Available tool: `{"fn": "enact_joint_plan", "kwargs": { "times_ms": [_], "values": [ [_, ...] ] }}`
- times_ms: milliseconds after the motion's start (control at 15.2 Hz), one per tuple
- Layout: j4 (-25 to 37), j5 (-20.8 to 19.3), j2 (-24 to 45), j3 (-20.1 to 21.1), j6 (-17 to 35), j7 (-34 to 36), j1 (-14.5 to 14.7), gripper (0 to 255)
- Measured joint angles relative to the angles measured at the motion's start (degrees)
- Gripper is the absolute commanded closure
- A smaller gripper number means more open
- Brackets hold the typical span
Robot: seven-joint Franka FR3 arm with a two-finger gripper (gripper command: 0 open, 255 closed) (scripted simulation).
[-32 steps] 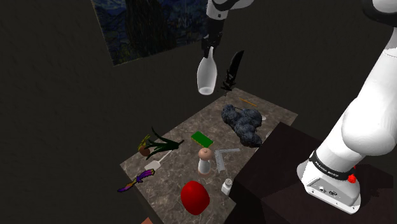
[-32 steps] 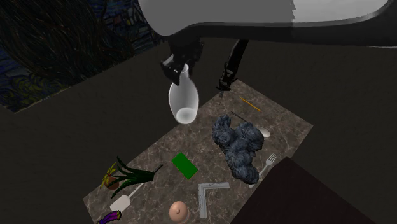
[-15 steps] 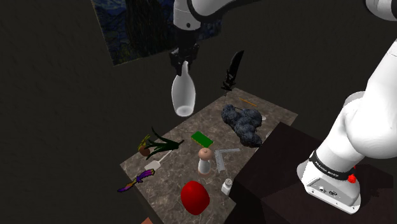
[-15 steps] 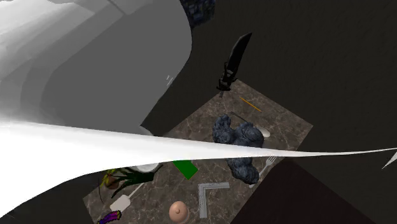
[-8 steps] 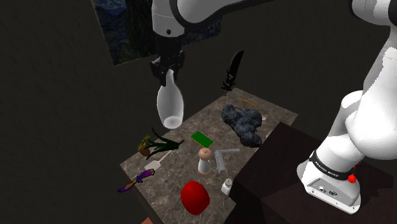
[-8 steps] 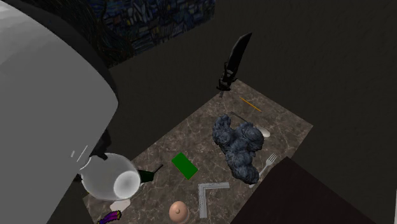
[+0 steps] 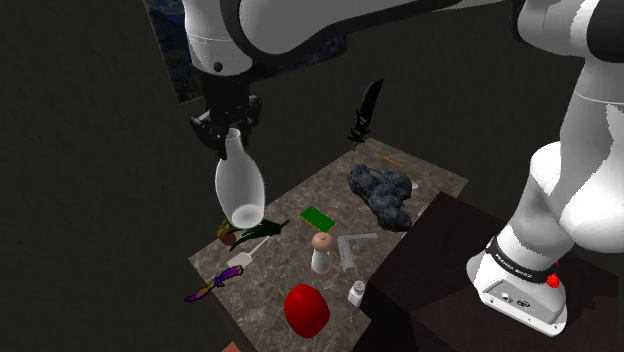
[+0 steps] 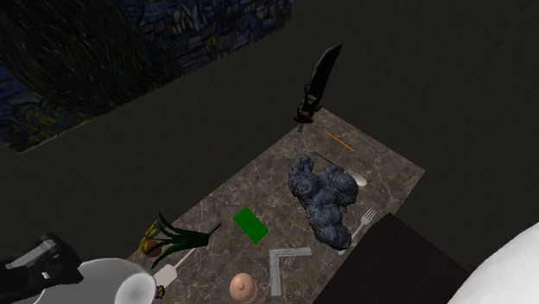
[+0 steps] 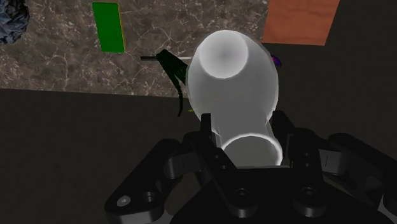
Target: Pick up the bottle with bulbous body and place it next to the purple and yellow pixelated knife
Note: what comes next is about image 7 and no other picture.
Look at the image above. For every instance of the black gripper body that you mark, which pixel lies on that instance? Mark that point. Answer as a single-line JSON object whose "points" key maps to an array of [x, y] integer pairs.
{"points": [[226, 105]]}

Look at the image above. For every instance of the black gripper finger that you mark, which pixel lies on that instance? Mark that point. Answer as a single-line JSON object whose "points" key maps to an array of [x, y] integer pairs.
{"points": [[213, 136], [253, 113]]}

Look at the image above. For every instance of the white glass bottle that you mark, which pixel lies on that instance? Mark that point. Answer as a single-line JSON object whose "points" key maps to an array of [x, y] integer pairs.
{"points": [[240, 187]]}

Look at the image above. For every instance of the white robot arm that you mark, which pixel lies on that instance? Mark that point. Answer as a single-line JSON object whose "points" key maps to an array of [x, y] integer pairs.
{"points": [[575, 185]]}

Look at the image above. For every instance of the marble top table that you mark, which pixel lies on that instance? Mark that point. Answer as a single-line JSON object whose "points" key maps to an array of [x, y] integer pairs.
{"points": [[297, 192]]}

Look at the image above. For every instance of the brown fruit with yellow leaves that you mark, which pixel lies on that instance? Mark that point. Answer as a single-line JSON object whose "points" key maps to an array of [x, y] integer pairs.
{"points": [[226, 237]]}

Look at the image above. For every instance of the dark green leaf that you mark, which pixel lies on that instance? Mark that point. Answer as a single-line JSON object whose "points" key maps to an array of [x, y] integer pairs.
{"points": [[258, 229]]}

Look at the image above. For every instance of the black knife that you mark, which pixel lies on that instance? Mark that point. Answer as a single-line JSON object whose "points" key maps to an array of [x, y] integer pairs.
{"points": [[369, 106]]}

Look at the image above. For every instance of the green sponge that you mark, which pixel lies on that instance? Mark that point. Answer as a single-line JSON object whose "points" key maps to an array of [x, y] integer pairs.
{"points": [[317, 219]]}

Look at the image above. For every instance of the white spatula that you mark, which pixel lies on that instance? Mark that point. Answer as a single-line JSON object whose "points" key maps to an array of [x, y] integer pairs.
{"points": [[240, 259]]}

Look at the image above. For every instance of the orange pencil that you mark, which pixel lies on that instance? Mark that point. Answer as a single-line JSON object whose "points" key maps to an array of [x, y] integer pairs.
{"points": [[389, 160]]}

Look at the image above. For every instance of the purple and yellow knife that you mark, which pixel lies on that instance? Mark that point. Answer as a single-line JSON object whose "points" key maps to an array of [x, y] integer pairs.
{"points": [[220, 280]]}

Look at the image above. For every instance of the wooden and white pepper mill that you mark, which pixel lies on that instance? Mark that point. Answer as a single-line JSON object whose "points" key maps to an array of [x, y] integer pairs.
{"points": [[322, 256]]}

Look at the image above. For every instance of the grey set square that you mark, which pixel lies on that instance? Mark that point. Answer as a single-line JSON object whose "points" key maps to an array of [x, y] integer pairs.
{"points": [[347, 247]]}

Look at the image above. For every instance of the red apple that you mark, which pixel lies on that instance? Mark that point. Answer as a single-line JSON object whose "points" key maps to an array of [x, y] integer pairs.
{"points": [[306, 312]]}

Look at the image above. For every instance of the white salt shaker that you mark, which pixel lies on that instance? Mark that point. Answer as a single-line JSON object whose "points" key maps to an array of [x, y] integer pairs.
{"points": [[356, 294]]}

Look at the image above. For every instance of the dark robot stand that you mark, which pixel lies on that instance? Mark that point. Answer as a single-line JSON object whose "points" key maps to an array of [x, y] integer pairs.
{"points": [[438, 273]]}

